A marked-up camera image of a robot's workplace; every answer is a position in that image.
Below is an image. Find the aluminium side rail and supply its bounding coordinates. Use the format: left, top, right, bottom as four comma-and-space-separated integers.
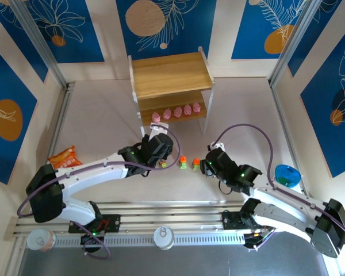
47, 81, 76, 162
269, 79, 310, 202

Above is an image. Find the tin can with pink label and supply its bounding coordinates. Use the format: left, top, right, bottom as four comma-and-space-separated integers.
26, 228, 56, 252

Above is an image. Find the white slotted cable duct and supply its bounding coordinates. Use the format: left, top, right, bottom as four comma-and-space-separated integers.
53, 233, 246, 248

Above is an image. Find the grey metal plate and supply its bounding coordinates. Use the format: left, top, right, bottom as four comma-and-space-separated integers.
17, 231, 342, 276

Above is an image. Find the aluminium rail frame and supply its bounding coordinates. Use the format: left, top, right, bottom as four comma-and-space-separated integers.
11, 200, 330, 241

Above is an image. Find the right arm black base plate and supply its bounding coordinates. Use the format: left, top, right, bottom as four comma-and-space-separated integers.
221, 211, 274, 231

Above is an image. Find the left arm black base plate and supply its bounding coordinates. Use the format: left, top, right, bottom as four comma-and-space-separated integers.
68, 214, 121, 233

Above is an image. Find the wooden two-tier shelf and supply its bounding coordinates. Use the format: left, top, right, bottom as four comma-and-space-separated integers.
127, 47, 215, 146

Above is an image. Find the black cable connector block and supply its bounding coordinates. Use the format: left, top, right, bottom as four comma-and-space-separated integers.
243, 232, 267, 248
80, 233, 105, 246

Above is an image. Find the blue plastic bowl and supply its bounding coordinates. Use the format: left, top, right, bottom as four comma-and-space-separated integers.
274, 164, 301, 188

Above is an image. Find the aluminium corner post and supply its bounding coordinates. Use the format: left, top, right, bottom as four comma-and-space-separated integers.
269, 0, 320, 87
10, 0, 69, 89

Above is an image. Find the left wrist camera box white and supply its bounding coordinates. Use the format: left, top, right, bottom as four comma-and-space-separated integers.
148, 122, 170, 138

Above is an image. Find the orange snack bag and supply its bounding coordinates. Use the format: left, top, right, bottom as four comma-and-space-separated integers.
47, 145, 83, 170

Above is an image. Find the silver tin can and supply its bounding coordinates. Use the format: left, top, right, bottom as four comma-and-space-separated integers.
153, 226, 175, 251

